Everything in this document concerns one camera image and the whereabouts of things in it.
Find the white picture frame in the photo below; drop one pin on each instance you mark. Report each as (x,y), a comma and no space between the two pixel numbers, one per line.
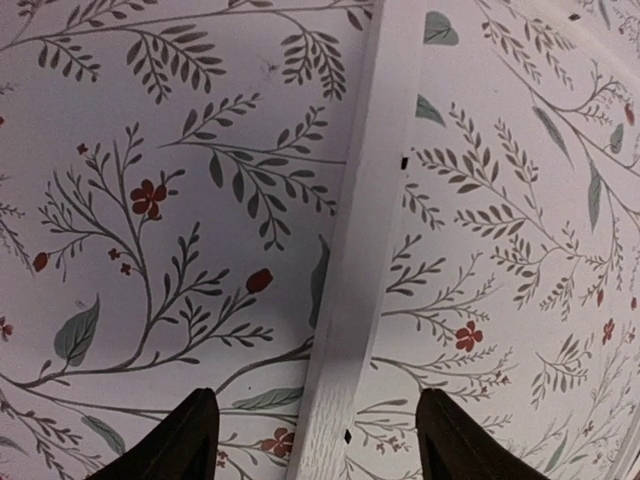
(488,243)

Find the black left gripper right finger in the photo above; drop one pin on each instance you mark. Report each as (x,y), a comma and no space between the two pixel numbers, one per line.
(454,446)

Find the floral patterned table mat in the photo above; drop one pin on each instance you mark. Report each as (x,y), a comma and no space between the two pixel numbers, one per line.
(170,180)

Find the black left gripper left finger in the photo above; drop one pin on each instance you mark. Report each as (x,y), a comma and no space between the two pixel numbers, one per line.
(182,446)

